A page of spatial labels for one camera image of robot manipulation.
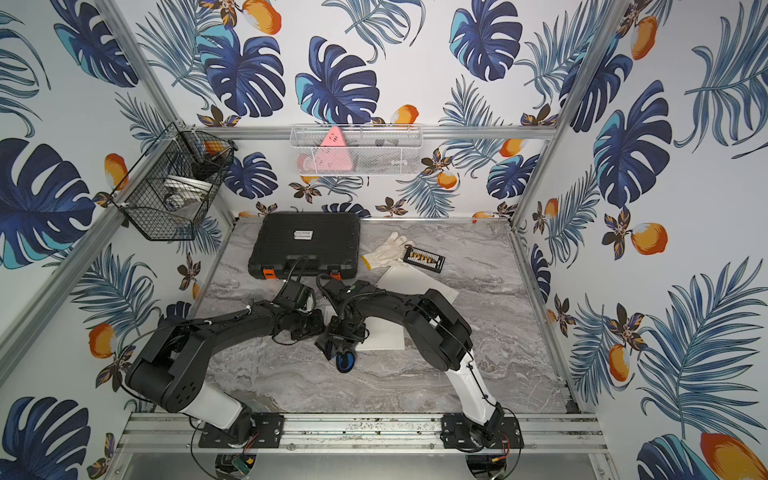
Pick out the grey blue wiping cloth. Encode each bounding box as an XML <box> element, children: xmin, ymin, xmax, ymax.
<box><xmin>315</xmin><ymin>333</ymin><xmax>357</xmax><ymax>374</ymax></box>

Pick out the white drawing tablet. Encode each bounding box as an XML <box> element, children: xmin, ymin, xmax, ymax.
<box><xmin>356</xmin><ymin>317</ymin><xmax>405</xmax><ymax>351</ymax></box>
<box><xmin>376</xmin><ymin>264</ymin><xmax>459</xmax><ymax>303</ymax></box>

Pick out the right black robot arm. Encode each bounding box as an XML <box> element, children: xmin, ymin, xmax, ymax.
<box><xmin>315</xmin><ymin>277</ymin><xmax>505</xmax><ymax>453</ymax></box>

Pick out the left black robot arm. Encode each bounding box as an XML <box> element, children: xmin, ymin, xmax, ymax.
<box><xmin>125</xmin><ymin>277</ymin><xmax>323</xmax><ymax>446</ymax></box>

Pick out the white knit work glove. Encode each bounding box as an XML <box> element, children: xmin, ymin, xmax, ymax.
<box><xmin>361</xmin><ymin>232</ymin><xmax>413</xmax><ymax>270</ymax></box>

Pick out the black plastic tool case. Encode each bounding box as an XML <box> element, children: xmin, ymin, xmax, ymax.
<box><xmin>248</xmin><ymin>212</ymin><xmax>361</xmax><ymax>280</ymax></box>

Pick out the black screwdriver bit box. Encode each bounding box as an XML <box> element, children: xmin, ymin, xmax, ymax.
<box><xmin>402</xmin><ymin>245</ymin><xmax>446</xmax><ymax>273</ymax></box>

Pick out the pink triangular paper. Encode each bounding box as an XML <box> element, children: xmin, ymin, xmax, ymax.
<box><xmin>304</xmin><ymin>126</ymin><xmax>354</xmax><ymax>173</ymax></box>

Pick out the silver object in basket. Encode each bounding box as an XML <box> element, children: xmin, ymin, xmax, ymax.
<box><xmin>162</xmin><ymin>176</ymin><xmax>212</xmax><ymax>212</ymax></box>

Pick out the clear mesh wall shelf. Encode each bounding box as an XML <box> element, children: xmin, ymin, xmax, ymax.
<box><xmin>290</xmin><ymin>124</ymin><xmax>424</xmax><ymax>176</ymax></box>

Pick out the black wire basket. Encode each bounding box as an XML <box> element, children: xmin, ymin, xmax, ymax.
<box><xmin>109</xmin><ymin>123</ymin><xmax>237</xmax><ymax>241</ymax></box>

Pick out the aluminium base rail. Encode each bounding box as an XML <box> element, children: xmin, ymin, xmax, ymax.
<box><xmin>117</xmin><ymin>413</ymin><xmax>608</xmax><ymax>454</ymax></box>

